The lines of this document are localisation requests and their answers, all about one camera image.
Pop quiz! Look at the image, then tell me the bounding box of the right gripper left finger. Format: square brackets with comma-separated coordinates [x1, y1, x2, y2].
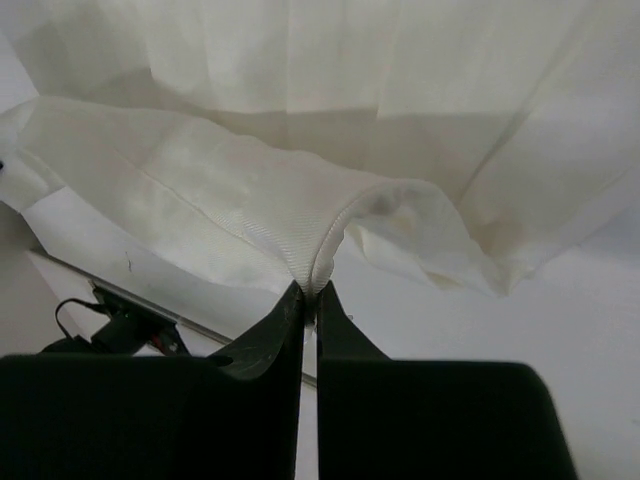
[216, 282, 304, 479]

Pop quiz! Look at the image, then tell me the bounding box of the white pleated skirt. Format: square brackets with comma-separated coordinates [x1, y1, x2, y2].
[1, 1, 639, 295]

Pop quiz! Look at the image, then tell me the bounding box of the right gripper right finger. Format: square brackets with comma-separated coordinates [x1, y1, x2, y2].
[317, 283, 395, 479]

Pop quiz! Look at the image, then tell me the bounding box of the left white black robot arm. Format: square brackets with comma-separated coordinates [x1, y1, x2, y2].
[42, 297, 191, 357]

